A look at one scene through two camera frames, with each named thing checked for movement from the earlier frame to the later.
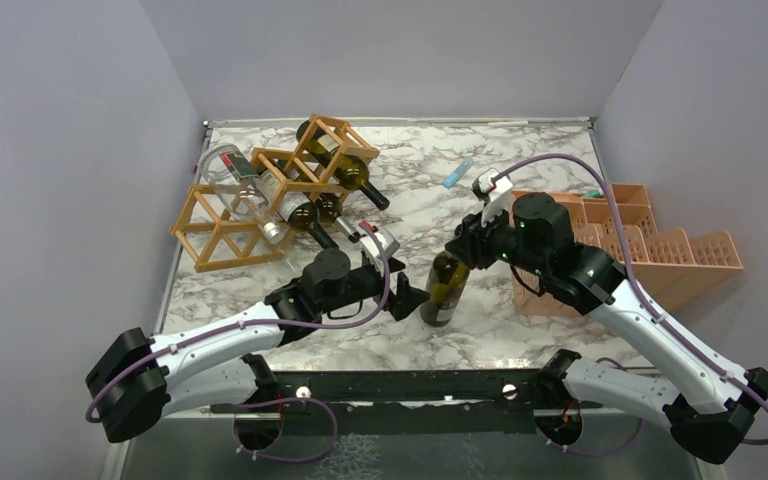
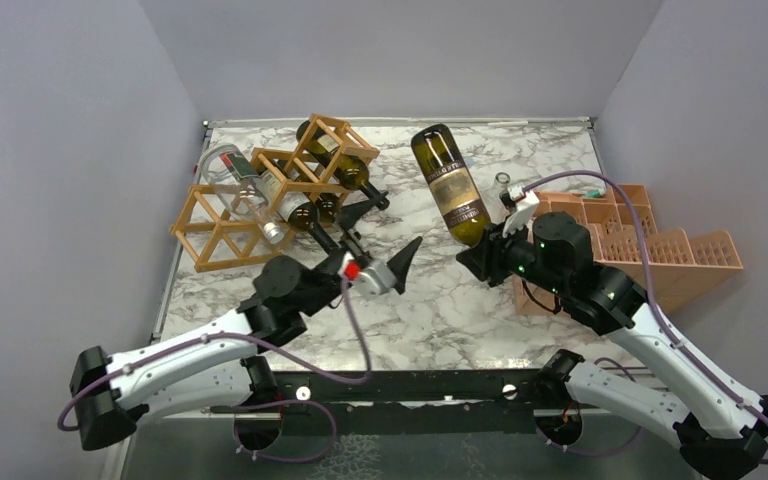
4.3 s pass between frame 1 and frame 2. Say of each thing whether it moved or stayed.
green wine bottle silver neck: moved
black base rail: stayed
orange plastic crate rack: stayed
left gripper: moved
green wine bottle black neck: stayed
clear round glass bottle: stayed
